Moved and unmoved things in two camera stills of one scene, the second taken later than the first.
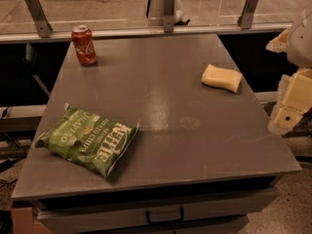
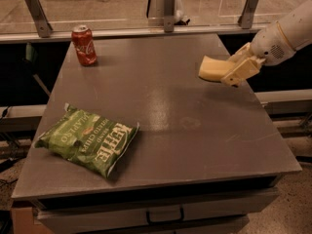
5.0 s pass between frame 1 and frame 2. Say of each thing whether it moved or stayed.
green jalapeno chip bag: stayed
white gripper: moved
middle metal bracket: stayed
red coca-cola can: stayed
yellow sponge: moved
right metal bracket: stayed
